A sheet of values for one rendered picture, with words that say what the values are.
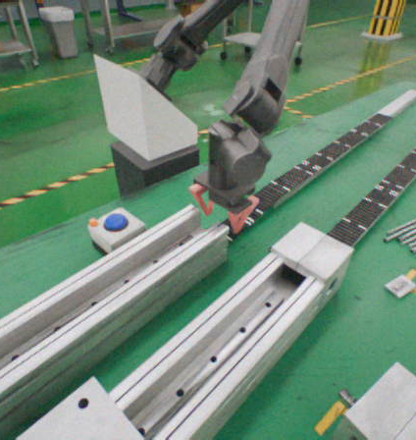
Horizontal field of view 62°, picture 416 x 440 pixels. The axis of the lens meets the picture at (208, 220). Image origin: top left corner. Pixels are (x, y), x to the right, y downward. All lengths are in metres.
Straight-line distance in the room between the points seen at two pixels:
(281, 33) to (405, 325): 0.51
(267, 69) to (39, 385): 0.55
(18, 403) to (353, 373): 0.45
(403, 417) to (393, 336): 0.20
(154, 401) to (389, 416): 0.26
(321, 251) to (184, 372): 0.28
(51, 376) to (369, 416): 0.38
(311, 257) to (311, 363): 0.16
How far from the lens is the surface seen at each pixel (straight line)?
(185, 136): 1.04
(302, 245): 0.59
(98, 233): 0.67
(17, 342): 0.57
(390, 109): 1.39
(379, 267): 0.74
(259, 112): 0.57
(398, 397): 0.47
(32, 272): 0.73
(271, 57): 0.61
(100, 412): 0.40
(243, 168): 0.52
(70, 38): 5.49
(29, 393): 0.53
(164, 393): 0.48
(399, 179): 0.96
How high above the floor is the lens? 1.26
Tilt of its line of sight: 39 degrees down
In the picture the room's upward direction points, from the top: straight up
